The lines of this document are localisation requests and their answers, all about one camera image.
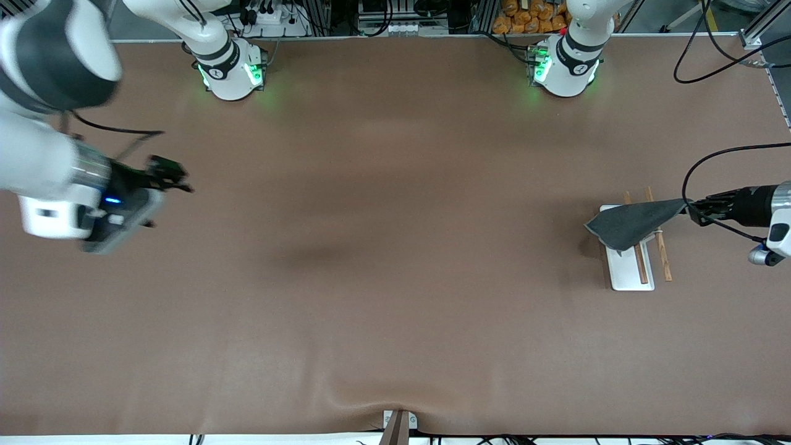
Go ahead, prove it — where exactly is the dark grey towel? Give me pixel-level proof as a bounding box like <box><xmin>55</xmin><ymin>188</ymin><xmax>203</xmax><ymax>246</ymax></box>
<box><xmin>583</xmin><ymin>197</ymin><xmax>688</xmax><ymax>253</ymax></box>

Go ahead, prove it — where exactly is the white power strip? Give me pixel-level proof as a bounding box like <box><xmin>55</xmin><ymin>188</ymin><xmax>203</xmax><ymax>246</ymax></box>
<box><xmin>242</xmin><ymin>0</ymin><xmax>310</xmax><ymax>38</ymax></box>

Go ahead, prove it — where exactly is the brown table cover mat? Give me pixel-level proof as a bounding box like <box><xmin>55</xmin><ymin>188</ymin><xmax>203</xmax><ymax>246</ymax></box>
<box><xmin>0</xmin><ymin>34</ymin><xmax>791</xmax><ymax>437</ymax></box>

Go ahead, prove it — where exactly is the orange snack packets pile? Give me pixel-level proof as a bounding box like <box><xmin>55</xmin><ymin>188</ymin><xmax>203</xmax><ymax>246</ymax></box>
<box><xmin>493</xmin><ymin>0</ymin><xmax>572</xmax><ymax>35</ymax></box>

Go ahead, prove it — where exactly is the grey control box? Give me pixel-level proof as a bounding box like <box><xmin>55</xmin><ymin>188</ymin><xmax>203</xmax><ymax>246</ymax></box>
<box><xmin>357</xmin><ymin>0</ymin><xmax>452</xmax><ymax>36</ymax></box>

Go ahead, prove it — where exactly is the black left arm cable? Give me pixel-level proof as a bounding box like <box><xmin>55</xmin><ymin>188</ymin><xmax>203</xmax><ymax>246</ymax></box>
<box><xmin>673</xmin><ymin>0</ymin><xmax>791</xmax><ymax>245</ymax></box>

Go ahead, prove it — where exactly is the aluminium frame profile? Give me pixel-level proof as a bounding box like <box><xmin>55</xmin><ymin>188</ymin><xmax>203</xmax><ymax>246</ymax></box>
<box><xmin>738</xmin><ymin>0</ymin><xmax>791</xmax><ymax>51</ymax></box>

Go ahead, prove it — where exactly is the metal clamp with brown strap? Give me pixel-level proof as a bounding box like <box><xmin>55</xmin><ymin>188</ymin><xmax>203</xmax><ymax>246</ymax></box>
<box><xmin>378</xmin><ymin>409</ymin><xmax>418</xmax><ymax>445</ymax></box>

